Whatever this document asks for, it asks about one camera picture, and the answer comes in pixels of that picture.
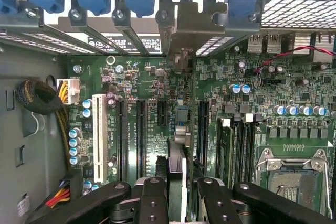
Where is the locking lever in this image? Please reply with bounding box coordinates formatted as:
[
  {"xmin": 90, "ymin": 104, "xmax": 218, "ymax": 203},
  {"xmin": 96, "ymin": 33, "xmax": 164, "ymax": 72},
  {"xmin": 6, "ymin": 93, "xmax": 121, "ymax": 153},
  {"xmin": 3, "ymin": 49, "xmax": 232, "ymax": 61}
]
[{"xmin": 324, "ymin": 153, "xmax": 332, "ymax": 210}]

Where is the long black expansion slot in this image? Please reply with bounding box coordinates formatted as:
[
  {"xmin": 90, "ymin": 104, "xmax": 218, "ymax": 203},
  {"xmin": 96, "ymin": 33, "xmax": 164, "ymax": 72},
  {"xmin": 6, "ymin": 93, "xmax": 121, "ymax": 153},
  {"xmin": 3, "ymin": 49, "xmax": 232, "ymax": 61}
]
[
  {"xmin": 136, "ymin": 99, "xmax": 148, "ymax": 180},
  {"xmin": 115, "ymin": 98, "xmax": 128, "ymax": 183}
]

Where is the installed RAM stick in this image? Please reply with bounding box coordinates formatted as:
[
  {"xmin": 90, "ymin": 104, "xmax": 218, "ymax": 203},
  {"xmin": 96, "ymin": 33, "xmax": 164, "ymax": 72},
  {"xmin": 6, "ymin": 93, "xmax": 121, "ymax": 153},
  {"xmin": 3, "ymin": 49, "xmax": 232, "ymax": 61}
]
[{"xmin": 217, "ymin": 118, "xmax": 234, "ymax": 190}]

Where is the dark grey PC case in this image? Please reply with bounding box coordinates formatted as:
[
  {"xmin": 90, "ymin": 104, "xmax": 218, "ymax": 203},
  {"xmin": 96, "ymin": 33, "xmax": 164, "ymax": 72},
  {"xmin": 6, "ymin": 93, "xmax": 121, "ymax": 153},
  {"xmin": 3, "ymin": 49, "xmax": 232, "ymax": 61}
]
[{"xmin": 0, "ymin": 0, "xmax": 336, "ymax": 224}]

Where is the CPU socket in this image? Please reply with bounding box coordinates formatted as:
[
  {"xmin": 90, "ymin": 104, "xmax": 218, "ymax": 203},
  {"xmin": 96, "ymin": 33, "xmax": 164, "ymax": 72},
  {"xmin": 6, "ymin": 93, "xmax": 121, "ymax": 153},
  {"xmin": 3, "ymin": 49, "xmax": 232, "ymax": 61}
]
[{"xmin": 254, "ymin": 147, "xmax": 333, "ymax": 217}]

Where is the short black expansion slot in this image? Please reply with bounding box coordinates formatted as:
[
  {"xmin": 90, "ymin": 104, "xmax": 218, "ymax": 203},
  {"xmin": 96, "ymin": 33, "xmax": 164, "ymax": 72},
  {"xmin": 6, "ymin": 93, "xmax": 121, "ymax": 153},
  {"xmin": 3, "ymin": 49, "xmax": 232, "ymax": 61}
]
[{"xmin": 157, "ymin": 100, "xmax": 169, "ymax": 127}]

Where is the white expansion slot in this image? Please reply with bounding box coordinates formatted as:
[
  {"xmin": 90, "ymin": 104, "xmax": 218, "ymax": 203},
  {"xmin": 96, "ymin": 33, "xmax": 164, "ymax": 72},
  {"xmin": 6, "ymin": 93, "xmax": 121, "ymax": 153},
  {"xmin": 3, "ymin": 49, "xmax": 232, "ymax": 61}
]
[{"xmin": 92, "ymin": 94, "xmax": 108, "ymax": 184}]

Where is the black braided cable bundle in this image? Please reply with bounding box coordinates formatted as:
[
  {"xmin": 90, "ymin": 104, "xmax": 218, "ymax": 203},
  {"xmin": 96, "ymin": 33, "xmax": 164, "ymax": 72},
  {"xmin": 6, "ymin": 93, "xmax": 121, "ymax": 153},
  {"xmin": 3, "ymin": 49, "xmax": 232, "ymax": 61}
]
[{"xmin": 14, "ymin": 79, "xmax": 72, "ymax": 173}]

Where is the silver rear port block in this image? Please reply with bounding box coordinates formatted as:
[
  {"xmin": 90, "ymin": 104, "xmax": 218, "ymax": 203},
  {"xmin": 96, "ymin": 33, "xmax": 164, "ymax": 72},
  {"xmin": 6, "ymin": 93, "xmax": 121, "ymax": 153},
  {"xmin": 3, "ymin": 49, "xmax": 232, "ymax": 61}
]
[
  {"xmin": 246, "ymin": 34, "xmax": 264, "ymax": 54},
  {"xmin": 266, "ymin": 34, "xmax": 284, "ymax": 54}
]

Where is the white power connector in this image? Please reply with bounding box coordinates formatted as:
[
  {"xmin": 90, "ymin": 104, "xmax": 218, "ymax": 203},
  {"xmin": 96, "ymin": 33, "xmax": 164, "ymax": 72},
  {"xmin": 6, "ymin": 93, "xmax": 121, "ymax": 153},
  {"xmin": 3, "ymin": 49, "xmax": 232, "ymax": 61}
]
[{"xmin": 56, "ymin": 77, "xmax": 81, "ymax": 106}]

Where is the metal slot cover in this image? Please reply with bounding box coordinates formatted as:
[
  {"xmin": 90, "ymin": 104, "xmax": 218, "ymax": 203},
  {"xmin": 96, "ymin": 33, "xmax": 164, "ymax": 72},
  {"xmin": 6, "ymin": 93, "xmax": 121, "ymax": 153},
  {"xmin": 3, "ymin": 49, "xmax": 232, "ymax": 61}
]
[
  {"xmin": 23, "ymin": 7, "xmax": 96, "ymax": 55},
  {"xmin": 155, "ymin": 10, "xmax": 175, "ymax": 57},
  {"xmin": 58, "ymin": 8, "xmax": 127, "ymax": 56},
  {"xmin": 112, "ymin": 8, "xmax": 152, "ymax": 57}
]

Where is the empty RAM slot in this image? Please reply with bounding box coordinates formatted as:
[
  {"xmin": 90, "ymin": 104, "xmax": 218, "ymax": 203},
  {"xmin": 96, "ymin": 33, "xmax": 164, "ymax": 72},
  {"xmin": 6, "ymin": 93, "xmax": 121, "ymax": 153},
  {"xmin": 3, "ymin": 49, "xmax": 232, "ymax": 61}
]
[{"xmin": 233, "ymin": 119, "xmax": 245, "ymax": 183}]

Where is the red and black twisted wire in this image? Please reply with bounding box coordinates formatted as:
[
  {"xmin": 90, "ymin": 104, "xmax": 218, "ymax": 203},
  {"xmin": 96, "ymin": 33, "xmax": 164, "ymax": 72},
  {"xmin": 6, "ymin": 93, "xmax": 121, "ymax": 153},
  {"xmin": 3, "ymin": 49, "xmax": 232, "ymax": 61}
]
[{"xmin": 254, "ymin": 45, "xmax": 336, "ymax": 74}]

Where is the red and yellow wire bundle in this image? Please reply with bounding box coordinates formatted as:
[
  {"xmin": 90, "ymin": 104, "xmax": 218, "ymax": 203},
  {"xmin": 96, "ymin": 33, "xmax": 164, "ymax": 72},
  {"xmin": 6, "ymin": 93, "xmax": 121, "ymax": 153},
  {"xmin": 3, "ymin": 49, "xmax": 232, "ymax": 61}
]
[{"xmin": 45, "ymin": 179, "xmax": 72, "ymax": 209}]

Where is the green motherboard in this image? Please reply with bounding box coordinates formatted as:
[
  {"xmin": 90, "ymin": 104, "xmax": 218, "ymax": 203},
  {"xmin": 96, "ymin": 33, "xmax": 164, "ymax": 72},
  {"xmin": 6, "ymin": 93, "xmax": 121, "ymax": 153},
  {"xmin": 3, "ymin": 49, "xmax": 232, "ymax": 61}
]
[{"xmin": 67, "ymin": 32, "xmax": 336, "ymax": 224}]

